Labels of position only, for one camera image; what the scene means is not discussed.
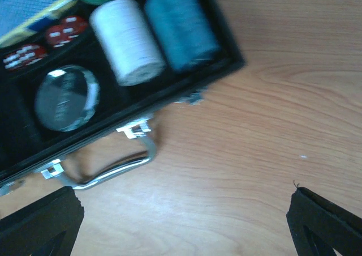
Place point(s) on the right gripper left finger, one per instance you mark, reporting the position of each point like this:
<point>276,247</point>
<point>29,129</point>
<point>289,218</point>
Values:
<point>48,226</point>

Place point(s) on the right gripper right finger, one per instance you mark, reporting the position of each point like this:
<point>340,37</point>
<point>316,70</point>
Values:
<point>320,227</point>

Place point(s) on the black poker set case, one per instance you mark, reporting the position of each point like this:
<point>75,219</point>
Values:
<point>27,146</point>

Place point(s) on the clear plastic disc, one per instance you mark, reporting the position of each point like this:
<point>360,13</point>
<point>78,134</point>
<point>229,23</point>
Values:
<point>67,98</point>

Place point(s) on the red die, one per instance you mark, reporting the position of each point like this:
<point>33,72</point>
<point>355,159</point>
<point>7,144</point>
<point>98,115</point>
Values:
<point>15,61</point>
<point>59,35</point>
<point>73,26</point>
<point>31,53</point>

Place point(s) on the white poker chip stack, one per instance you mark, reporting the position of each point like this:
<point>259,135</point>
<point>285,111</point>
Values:
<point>127,42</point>

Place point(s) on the playing card deck box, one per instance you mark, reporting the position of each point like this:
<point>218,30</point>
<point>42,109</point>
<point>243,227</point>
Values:
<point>22,18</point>

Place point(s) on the blue poker chip stack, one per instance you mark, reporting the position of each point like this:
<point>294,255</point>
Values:
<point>184,32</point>

